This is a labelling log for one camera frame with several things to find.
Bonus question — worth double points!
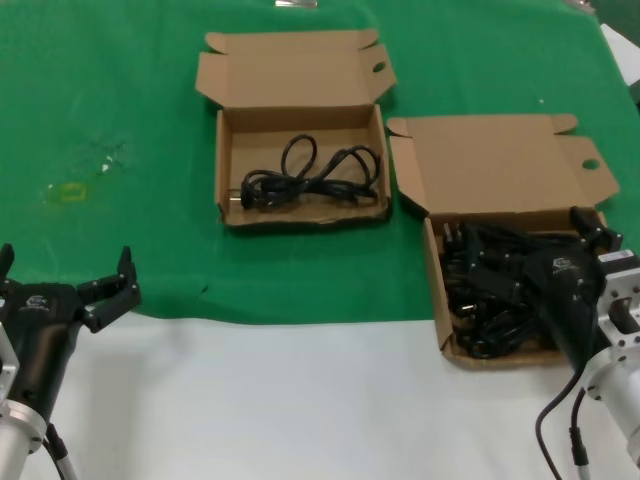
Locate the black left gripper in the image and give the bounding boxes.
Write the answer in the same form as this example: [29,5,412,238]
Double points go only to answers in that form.
[0,243,143,416]

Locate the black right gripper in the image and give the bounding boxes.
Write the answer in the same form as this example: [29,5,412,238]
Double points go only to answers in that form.
[467,205,624,374]

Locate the open brown cardboard box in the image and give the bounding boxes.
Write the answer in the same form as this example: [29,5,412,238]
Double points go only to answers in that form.
[387,113,621,371]
[194,28,399,229]

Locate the green table cloth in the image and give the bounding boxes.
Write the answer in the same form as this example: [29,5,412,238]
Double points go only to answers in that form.
[0,0,640,326]

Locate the white sheet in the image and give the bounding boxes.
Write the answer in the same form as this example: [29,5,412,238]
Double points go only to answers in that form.
[599,22,640,85]

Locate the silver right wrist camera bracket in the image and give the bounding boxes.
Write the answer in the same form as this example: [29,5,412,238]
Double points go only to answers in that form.
[597,249,640,361]

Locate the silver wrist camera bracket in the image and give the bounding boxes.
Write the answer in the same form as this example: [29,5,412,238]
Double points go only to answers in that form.
[0,319,21,401]
[597,249,640,361]

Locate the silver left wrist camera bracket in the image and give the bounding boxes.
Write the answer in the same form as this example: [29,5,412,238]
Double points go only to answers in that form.
[0,319,21,401]

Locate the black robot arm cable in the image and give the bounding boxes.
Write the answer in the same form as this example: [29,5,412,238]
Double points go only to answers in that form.
[535,367,592,480]
[43,422,80,480]

